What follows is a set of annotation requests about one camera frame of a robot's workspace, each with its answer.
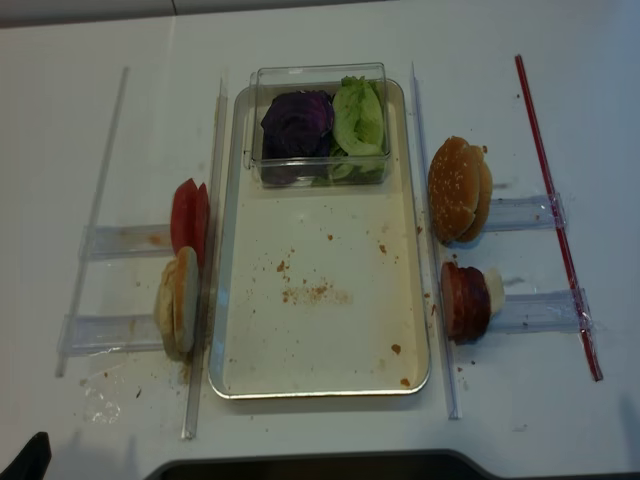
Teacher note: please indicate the sesame top bun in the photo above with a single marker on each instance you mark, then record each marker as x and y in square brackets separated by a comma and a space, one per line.
[454, 188]

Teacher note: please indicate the clear lower right track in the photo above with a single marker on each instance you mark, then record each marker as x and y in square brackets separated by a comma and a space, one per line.
[564, 311]

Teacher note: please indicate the meat patty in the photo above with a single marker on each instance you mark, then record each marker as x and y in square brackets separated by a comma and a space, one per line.
[454, 289]
[477, 304]

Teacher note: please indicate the clear track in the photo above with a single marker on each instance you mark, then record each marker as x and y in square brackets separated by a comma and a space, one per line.
[540, 212]
[120, 242]
[564, 311]
[92, 334]

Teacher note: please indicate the clear left inner rail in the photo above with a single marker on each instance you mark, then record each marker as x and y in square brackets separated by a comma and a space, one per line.
[190, 422]

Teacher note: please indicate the outer left bun half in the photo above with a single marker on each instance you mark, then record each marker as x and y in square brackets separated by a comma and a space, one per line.
[163, 310]

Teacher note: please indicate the clear lower left track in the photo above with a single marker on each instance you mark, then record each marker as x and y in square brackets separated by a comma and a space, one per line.
[92, 334]

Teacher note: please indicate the green lettuce leaves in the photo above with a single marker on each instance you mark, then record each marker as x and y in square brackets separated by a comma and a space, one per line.
[357, 136]

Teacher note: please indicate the bun half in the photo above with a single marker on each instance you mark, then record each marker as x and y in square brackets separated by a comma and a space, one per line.
[163, 310]
[186, 289]
[485, 193]

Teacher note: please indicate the clear upper right track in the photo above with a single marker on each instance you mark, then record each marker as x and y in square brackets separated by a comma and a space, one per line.
[540, 212]

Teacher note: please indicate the clear upper left track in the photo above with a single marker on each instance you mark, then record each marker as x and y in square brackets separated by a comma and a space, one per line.
[120, 242]

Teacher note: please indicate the clear plastic container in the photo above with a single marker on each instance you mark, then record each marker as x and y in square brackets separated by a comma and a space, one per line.
[267, 83]

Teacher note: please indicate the front meat patty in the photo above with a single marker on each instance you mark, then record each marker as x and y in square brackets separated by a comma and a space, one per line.
[454, 289]

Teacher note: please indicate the right rear bun half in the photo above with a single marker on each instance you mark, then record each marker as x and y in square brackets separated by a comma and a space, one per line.
[485, 193]

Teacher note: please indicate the purple cabbage leaf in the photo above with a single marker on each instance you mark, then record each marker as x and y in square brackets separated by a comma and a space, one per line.
[297, 132]

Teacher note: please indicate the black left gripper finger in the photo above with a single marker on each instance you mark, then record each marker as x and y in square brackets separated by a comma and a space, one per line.
[32, 462]

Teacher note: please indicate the inner left bun half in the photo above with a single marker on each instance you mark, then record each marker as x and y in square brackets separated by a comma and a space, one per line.
[186, 289]

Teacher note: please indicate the white cheese slice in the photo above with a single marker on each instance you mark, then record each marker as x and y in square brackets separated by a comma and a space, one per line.
[495, 288]

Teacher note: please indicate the red tomato slice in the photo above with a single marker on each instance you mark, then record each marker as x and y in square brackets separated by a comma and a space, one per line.
[200, 226]
[183, 215]

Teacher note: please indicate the inner red tomato slice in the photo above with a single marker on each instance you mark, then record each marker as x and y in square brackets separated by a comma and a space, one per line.
[200, 226]

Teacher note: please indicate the outer red tomato slice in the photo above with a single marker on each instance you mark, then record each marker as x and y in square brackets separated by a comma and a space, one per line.
[183, 215]

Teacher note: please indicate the cream metal tray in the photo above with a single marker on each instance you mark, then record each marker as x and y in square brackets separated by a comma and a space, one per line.
[320, 290]

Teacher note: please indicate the red plastic rail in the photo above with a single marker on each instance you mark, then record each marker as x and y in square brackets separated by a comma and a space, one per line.
[579, 299]

